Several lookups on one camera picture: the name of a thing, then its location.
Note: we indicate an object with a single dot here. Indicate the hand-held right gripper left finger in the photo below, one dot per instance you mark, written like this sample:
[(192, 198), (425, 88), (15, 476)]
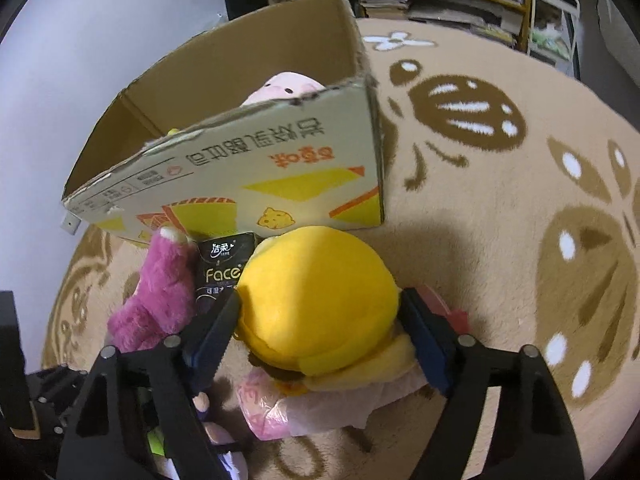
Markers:
[(215, 340)]

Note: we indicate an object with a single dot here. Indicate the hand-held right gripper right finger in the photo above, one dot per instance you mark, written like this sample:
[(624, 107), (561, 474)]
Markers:
[(425, 345)]

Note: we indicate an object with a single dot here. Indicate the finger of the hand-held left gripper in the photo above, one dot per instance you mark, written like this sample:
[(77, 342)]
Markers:
[(12, 360)]

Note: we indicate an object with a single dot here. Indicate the black tissue packet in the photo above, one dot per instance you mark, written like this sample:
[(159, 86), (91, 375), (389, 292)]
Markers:
[(220, 275)]

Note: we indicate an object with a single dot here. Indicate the magenta plush bear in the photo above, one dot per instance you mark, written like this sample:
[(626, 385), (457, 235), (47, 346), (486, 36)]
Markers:
[(160, 285)]

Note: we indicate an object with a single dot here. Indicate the pink plastic packet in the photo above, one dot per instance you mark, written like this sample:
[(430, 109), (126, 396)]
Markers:
[(265, 410)]

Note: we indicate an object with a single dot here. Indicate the yellow plush toy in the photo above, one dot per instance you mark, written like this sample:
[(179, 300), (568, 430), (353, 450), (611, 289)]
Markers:
[(320, 300)]

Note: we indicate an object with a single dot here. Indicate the printed cardboard box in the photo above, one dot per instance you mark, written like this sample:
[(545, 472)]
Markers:
[(280, 170)]

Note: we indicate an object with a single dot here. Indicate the beige patterned rug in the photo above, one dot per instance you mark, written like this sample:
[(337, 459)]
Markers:
[(500, 210)]

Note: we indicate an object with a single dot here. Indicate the pale pink pig plush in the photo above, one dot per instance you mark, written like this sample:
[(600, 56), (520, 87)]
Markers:
[(285, 87)]

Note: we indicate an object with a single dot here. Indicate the stack of books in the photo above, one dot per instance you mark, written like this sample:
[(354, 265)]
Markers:
[(385, 2)]

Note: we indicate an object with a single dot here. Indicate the white trolley cart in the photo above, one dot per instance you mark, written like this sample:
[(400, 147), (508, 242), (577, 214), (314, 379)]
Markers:
[(555, 25)]

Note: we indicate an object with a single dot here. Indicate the wooden shelf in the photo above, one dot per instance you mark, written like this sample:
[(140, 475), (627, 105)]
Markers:
[(522, 5)]

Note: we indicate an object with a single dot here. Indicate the white wall socket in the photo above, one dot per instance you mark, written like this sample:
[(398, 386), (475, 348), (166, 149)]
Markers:
[(70, 223)]

